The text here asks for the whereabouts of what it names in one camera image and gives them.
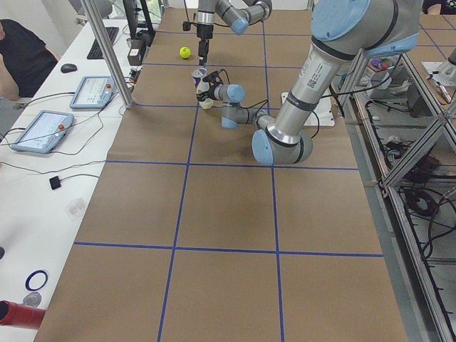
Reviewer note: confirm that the yellow tennis ball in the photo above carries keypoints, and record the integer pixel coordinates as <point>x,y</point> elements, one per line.
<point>185,52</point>

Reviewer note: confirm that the black computer mouse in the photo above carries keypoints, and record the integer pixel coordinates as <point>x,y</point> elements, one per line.
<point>69,68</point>

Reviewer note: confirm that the blue teach pendant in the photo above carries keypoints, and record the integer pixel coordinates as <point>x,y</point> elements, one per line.
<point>93,92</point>
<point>44,132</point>

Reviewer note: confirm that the person in black shirt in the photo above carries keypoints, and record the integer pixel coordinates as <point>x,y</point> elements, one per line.
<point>26,61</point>

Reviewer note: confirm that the aluminium frame rack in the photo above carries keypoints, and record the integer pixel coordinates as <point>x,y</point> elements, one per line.
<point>406,124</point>

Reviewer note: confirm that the black computer monitor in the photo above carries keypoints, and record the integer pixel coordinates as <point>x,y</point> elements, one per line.
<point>133,9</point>

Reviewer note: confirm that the red cylinder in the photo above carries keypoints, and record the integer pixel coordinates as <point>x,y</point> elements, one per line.
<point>21,316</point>

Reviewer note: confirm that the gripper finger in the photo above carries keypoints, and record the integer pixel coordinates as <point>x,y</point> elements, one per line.
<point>203,96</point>
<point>206,50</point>
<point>209,79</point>
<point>201,52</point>

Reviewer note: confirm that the aluminium frame post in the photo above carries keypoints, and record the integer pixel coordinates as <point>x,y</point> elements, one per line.
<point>100,33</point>

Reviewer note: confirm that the near blue teach pendant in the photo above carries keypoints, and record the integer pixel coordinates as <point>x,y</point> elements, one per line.
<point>44,132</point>

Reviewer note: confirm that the small black square device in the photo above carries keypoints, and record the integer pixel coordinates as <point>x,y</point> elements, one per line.
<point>55,182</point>

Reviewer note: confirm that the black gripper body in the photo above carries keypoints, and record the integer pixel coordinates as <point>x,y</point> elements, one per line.
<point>204,31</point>
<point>212,92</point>

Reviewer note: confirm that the black box with label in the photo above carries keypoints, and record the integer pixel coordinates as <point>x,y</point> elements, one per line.
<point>136,52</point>

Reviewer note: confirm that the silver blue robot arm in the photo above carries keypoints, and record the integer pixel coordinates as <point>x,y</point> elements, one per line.
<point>340,29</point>
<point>237,19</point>

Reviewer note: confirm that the white blue tennis ball can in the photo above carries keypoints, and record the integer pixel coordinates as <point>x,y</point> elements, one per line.
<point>197,75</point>

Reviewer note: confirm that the far blue teach pendant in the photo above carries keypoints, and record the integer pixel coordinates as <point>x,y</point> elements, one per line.
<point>93,92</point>

